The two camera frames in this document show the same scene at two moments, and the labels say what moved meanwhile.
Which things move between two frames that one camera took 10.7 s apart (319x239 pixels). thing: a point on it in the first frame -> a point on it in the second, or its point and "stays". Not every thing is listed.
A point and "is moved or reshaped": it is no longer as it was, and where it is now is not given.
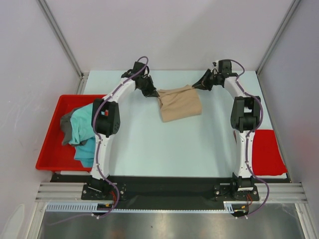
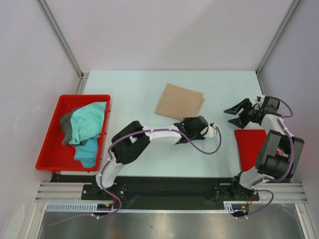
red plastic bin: x=54 y=157 stays
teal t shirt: x=82 y=132 stays
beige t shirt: x=179 y=102 is moved or reshaped
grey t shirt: x=66 y=125 stays
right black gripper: x=204 y=83 -> x=240 y=122
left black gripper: x=151 y=88 -> x=199 y=136
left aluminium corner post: x=62 y=40 stays
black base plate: x=171 y=192 stays
